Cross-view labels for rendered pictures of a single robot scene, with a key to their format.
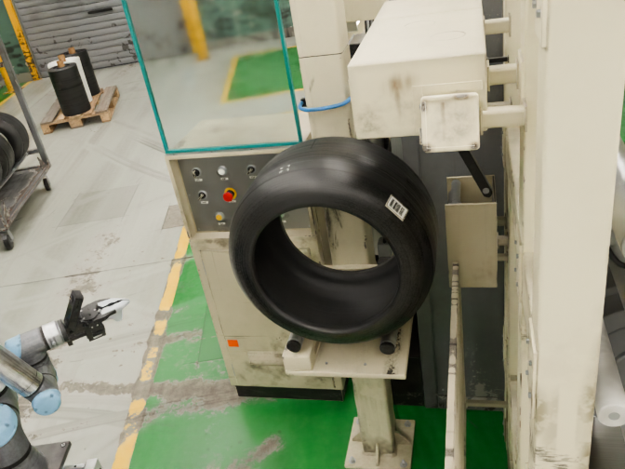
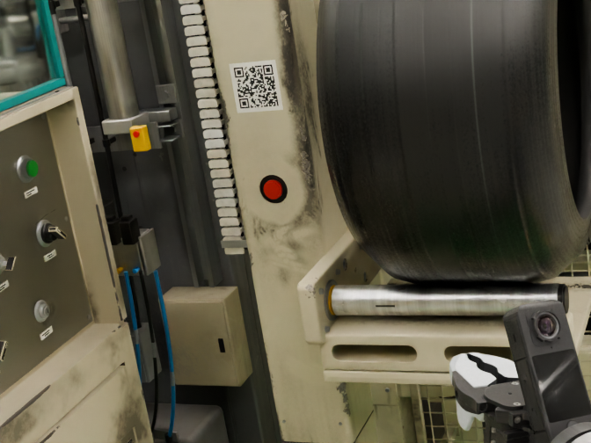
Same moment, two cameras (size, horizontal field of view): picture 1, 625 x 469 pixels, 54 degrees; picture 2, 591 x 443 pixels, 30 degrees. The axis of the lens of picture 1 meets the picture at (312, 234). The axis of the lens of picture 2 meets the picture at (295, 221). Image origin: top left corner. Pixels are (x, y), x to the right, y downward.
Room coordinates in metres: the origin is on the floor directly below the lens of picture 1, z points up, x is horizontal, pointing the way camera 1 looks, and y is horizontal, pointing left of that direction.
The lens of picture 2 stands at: (1.65, 1.54, 1.51)
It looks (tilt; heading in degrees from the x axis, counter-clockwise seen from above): 17 degrees down; 276
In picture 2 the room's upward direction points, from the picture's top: 9 degrees counter-clockwise
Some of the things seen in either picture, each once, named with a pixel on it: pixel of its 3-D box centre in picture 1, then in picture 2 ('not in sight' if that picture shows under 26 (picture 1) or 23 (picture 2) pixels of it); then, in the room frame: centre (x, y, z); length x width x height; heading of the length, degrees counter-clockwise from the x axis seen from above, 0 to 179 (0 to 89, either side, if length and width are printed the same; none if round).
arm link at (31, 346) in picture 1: (27, 345); not in sight; (1.50, 0.88, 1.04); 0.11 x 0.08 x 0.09; 113
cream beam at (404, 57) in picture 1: (425, 55); not in sight; (1.37, -0.32, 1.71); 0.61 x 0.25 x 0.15; 163
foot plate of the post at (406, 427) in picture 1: (380, 441); not in sight; (1.83, -0.13, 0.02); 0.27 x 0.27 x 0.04; 73
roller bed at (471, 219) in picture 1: (472, 231); not in sight; (1.68, -0.50, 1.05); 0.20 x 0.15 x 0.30; 163
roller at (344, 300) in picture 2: (306, 311); (442, 300); (1.62, 0.06, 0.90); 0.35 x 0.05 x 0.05; 163
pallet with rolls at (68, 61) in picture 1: (74, 85); not in sight; (7.95, 2.62, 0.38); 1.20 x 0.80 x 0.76; 6
